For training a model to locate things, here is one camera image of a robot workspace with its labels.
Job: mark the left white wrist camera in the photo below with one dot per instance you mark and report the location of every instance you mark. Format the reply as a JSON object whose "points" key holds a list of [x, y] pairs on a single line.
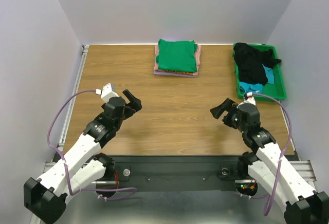
{"points": [[107, 92]]}

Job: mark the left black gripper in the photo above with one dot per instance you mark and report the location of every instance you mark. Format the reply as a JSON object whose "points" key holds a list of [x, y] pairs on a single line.
{"points": [[135, 103]]}

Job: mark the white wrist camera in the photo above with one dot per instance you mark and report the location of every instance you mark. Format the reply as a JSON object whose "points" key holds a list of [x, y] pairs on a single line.
{"points": [[249, 98], [107, 92]]}

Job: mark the folded orange t shirt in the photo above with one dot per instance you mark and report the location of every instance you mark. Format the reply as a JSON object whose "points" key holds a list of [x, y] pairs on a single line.
{"points": [[177, 72]]}

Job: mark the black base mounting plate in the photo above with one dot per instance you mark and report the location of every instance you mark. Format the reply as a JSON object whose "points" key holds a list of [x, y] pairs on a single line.
{"points": [[178, 173]]}

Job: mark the folded pink t shirt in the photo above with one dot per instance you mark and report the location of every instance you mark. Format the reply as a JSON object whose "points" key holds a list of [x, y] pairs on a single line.
{"points": [[197, 57]]}

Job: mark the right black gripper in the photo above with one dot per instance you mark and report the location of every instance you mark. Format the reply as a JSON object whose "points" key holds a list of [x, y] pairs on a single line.
{"points": [[226, 114]]}

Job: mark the black t shirt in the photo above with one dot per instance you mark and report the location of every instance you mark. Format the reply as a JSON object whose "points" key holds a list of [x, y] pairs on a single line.
{"points": [[251, 61]]}

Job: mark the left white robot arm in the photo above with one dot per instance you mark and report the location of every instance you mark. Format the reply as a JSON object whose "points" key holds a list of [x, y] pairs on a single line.
{"points": [[48, 196]]}

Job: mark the folded green t shirt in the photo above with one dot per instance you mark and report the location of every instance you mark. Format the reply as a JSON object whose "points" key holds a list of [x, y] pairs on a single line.
{"points": [[177, 56]]}

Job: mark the aluminium frame rail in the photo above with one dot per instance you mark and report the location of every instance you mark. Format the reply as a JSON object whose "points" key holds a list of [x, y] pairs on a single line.
{"points": [[70, 107]]}

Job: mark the teal t shirt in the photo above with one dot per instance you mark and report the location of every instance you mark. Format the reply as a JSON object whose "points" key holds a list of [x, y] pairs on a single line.
{"points": [[257, 88]]}

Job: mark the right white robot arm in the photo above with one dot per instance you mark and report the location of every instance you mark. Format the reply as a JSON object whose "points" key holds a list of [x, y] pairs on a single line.
{"points": [[266, 163]]}

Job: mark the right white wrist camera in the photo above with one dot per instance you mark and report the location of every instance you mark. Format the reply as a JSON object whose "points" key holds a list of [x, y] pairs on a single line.
{"points": [[249, 98]]}

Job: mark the folded lavender t shirt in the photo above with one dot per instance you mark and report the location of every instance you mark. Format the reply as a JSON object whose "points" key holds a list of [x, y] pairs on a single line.
{"points": [[162, 73]]}

